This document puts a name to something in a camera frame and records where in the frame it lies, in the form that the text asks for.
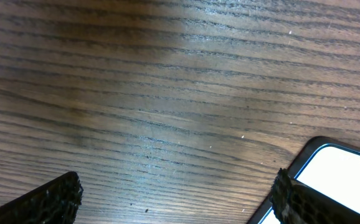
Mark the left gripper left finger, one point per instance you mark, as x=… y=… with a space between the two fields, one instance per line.
x=55 y=202

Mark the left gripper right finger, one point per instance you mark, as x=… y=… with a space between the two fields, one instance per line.
x=296 y=203

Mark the blue Samsung Galaxy smartphone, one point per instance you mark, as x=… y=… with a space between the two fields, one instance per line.
x=329 y=166

